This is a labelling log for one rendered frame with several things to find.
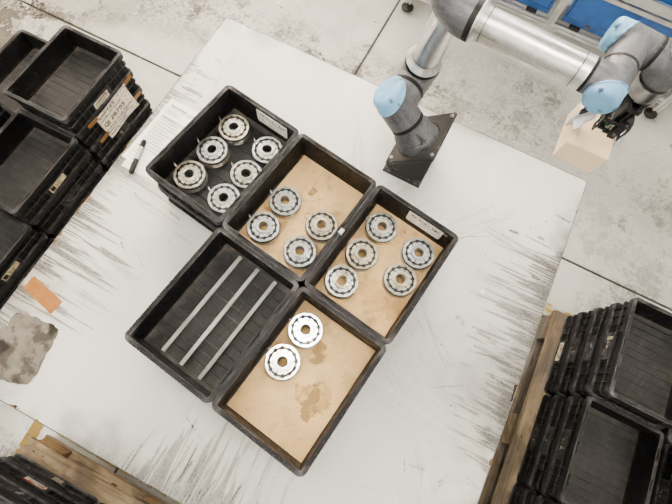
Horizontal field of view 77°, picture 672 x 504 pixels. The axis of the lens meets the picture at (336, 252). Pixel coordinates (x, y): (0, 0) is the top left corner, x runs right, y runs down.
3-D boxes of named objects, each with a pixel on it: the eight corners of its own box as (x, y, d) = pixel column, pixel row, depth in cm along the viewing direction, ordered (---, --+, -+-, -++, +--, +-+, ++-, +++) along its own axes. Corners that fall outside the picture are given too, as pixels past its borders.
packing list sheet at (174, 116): (167, 96, 161) (167, 95, 161) (219, 121, 160) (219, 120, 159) (116, 163, 152) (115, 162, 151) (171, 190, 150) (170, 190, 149)
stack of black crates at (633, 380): (566, 314, 203) (634, 295, 160) (624, 342, 200) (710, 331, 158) (541, 391, 191) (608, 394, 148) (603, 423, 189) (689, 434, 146)
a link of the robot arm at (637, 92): (643, 62, 98) (676, 76, 97) (628, 76, 102) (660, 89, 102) (635, 86, 96) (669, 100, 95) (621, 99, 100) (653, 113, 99)
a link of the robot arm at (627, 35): (607, 41, 88) (656, 66, 86) (627, 4, 90) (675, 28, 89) (584, 66, 95) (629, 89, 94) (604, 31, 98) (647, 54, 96)
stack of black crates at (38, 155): (62, 150, 212) (18, 108, 180) (113, 176, 210) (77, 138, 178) (9, 215, 201) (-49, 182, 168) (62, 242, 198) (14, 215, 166)
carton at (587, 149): (567, 114, 128) (583, 99, 121) (604, 131, 127) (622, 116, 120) (552, 155, 123) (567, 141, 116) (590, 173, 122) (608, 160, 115)
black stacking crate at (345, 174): (302, 151, 145) (301, 133, 135) (372, 198, 142) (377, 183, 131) (227, 238, 134) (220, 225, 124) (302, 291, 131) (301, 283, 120)
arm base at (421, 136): (409, 126, 154) (396, 106, 148) (445, 121, 144) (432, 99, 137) (392, 158, 150) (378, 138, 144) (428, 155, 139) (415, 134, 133)
